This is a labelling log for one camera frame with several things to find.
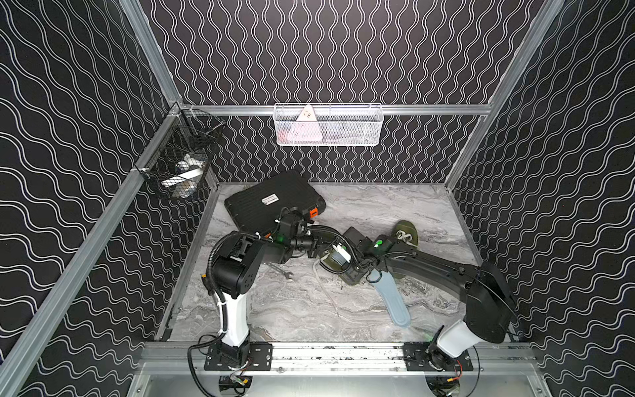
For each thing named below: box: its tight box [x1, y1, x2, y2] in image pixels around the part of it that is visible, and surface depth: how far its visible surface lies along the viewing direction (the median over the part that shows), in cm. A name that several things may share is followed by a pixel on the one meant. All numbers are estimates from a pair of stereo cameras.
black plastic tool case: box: [224, 169, 326, 235], surface depth 106 cm
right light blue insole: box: [367, 269, 411, 328], surface depth 86 cm
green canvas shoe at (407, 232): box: [394, 220, 419, 248], surface depth 96 cm
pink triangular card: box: [286, 104, 323, 142], surface depth 92 cm
